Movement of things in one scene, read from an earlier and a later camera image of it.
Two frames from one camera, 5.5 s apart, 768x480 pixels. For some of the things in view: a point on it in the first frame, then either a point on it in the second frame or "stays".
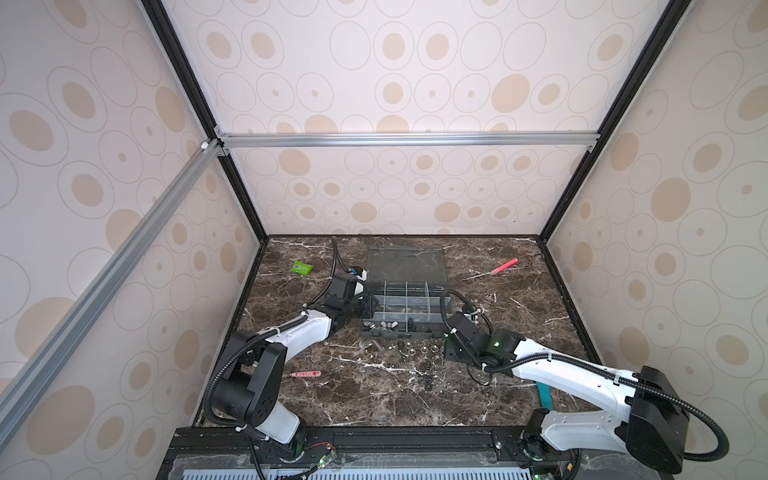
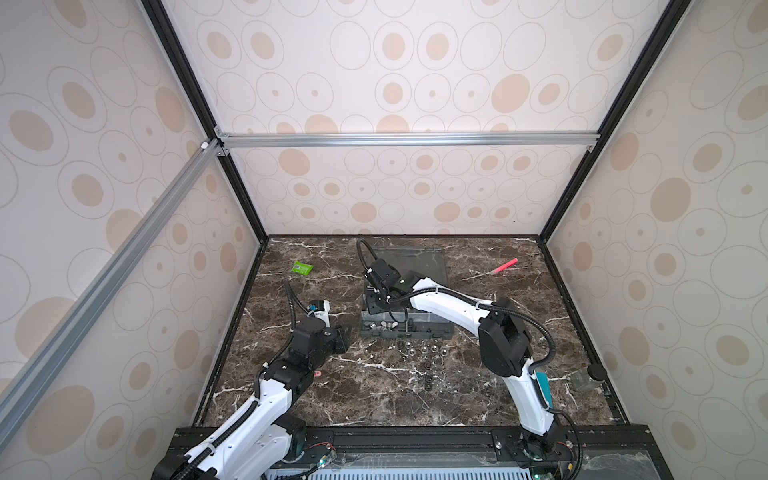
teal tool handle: x=545 y=395 stays
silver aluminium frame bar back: x=415 y=139 stays
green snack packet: x=302 y=268 stays
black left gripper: x=367 y=309 -> x=337 y=336
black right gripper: x=448 y=350 -> x=369 y=301
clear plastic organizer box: x=408 y=284 stays
